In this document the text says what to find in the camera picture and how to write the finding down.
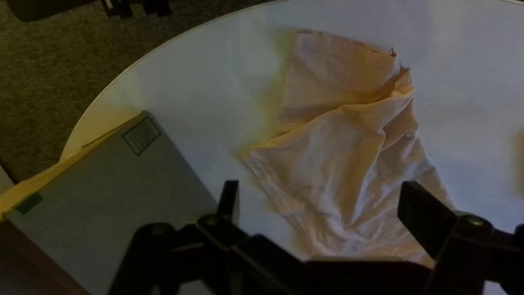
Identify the peach towel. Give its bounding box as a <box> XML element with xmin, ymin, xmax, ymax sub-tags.
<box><xmin>238</xmin><ymin>28</ymin><xmax>456</xmax><ymax>269</ymax></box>

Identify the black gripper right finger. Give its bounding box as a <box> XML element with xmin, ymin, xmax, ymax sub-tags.
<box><xmin>397</xmin><ymin>181</ymin><xmax>524</xmax><ymax>295</ymax></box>

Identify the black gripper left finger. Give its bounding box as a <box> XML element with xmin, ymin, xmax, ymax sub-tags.
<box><xmin>109</xmin><ymin>179</ymin><xmax>309</xmax><ymax>295</ymax></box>

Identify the open cardboard box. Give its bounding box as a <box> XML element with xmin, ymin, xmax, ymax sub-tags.
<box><xmin>0</xmin><ymin>110</ymin><xmax>222</xmax><ymax>295</ymax></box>

